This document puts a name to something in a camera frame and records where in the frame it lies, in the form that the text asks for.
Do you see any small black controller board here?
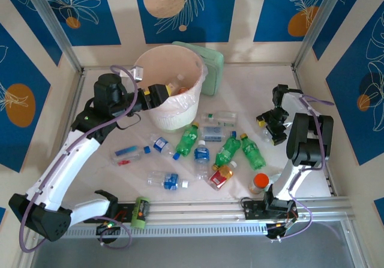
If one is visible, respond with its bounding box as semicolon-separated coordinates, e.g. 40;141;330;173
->
95;219;121;236
266;218;298;236

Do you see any white plastic waste bin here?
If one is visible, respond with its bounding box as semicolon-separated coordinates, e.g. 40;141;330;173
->
134;44;208;133

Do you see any green soda bottle yellow cap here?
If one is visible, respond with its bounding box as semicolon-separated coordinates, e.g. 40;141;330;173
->
239;133;267;171
211;134;242;170
175;122;201;157

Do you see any frosted bottle white barcode label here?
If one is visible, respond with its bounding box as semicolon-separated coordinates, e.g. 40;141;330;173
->
172;73;187;94

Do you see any Pocari Sweat bottle white cap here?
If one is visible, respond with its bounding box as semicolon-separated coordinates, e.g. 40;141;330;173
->
193;140;210;179

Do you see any red label tea bottle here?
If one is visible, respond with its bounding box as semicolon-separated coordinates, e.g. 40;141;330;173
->
208;161;238;192

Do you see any clear bottle pale blue label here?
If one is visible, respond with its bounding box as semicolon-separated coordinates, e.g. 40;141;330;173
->
200;126;238;142

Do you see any clear bottle blue label white cap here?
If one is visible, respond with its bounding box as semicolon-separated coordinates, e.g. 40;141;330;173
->
146;171;190;191

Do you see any translucent plastic bin liner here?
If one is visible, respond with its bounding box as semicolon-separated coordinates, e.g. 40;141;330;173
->
133;44;209;116

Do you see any slotted grey cable duct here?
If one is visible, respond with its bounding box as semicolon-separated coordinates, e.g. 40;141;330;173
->
38;223;268;239

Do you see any bottle with orange lid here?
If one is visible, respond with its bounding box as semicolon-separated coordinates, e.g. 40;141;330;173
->
248;173;270;194

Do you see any aluminium frame post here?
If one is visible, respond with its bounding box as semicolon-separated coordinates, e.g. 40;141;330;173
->
22;0;83;74
292;0;345;71

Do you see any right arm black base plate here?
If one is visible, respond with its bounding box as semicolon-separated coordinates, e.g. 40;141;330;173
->
242;198;298;221

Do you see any green cylinder can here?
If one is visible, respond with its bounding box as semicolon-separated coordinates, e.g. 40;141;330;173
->
130;195;151;229

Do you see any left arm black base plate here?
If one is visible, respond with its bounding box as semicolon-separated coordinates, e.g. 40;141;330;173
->
83;201;134;224

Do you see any thin black left gripper cable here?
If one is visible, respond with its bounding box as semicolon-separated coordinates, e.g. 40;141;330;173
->
115;113;142;131

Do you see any clear bottle blue red label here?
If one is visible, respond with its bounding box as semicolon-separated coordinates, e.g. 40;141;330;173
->
110;145;151;167

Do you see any aluminium mounting rail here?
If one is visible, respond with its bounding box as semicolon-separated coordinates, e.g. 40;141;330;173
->
26;196;352;224

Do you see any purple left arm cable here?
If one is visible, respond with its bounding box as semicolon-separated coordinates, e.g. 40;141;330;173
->
19;65;140;253

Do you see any clear bottle green neck band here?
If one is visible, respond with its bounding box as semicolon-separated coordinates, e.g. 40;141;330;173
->
201;111;238;127

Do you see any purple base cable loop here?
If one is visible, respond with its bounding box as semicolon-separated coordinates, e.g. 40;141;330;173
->
100;219;133;250
266;197;313;243

